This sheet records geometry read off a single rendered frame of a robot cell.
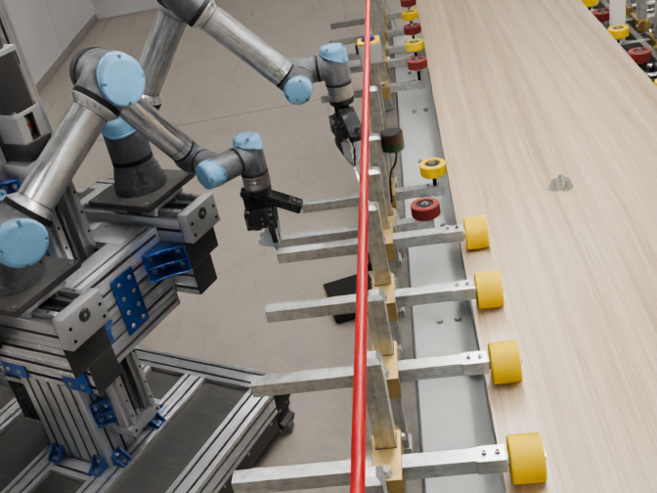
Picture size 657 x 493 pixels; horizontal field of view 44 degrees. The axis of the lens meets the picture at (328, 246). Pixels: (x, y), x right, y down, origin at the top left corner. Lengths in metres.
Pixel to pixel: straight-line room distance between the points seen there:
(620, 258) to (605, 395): 0.47
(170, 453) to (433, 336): 0.97
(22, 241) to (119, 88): 0.39
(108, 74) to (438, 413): 1.08
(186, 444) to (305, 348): 0.80
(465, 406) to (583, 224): 0.53
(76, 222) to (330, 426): 1.18
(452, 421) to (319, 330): 1.51
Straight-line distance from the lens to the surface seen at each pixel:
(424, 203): 2.23
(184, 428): 2.77
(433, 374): 1.58
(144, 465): 2.70
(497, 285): 1.76
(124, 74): 1.89
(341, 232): 2.27
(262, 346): 3.37
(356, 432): 0.46
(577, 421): 1.54
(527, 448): 1.38
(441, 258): 2.53
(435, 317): 2.28
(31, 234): 1.87
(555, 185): 2.26
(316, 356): 3.24
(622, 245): 2.01
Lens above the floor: 1.95
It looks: 30 degrees down
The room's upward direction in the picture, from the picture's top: 12 degrees counter-clockwise
